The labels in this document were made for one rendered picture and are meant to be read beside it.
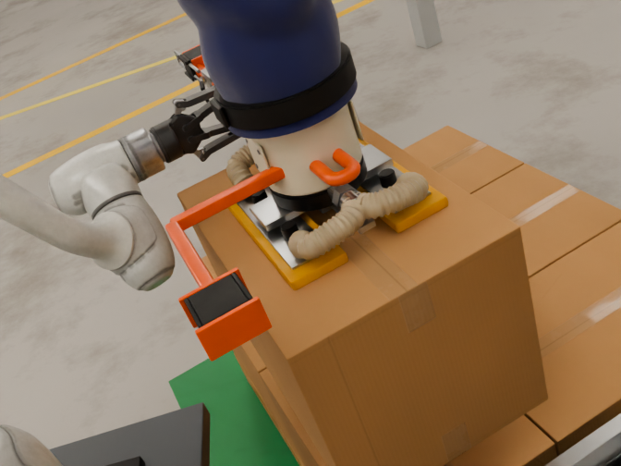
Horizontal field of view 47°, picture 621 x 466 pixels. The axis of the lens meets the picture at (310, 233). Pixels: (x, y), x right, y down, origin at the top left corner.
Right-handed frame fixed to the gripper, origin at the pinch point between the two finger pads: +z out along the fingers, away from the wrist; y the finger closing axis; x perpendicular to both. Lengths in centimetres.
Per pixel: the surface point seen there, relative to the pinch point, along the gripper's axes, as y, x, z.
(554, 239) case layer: 66, 9, 58
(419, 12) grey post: 97, -242, 176
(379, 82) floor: 120, -231, 134
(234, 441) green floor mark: 120, -42, -36
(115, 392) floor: 120, -96, -67
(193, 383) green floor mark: 120, -78, -40
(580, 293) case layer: 66, 29, 49
